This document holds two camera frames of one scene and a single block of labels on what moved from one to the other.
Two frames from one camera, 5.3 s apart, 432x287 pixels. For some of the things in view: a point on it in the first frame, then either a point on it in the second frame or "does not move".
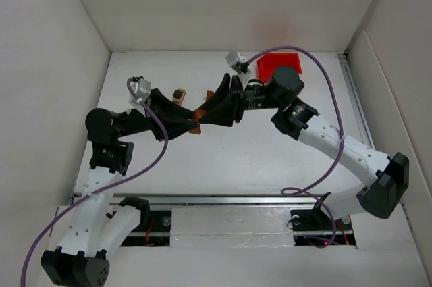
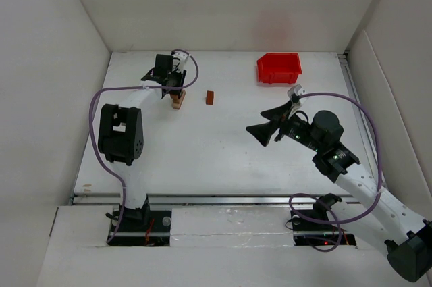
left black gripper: x=152 y=115 → x=174 y=84
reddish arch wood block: x=198 y=113 → x=176 y=98
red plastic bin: x=268 y=63 does not move
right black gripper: x=237 y=100 → x=280 y=125
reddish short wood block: x=208 y=94 does not move
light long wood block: x=178 y=96 does not move
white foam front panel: x=231 y=226 does not move
